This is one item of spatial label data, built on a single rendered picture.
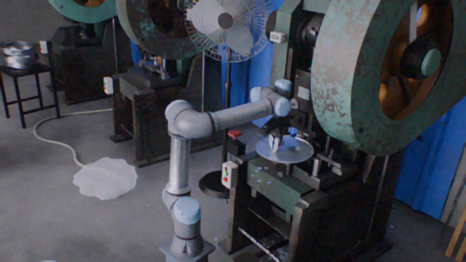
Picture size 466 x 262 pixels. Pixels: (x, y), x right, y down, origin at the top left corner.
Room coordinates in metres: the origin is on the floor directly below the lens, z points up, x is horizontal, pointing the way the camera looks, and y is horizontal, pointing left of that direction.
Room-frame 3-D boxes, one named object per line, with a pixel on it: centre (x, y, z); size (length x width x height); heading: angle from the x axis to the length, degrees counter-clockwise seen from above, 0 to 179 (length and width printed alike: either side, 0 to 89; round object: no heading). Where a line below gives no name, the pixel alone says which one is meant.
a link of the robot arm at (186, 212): (1.41, 0.15, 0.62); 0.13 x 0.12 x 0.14; 26
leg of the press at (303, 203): (1.77, -0.71, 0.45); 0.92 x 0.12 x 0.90; 129
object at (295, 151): (1.78, -0.30, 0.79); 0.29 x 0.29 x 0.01
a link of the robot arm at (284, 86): (1.74, -0.25, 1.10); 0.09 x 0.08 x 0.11; 116
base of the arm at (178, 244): (1.40, 0.15, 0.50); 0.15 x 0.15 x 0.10
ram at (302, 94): (1.86, -0.41, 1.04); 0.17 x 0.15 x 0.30; 129
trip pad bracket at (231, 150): (1.99, -0.06, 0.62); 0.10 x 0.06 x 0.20; 39
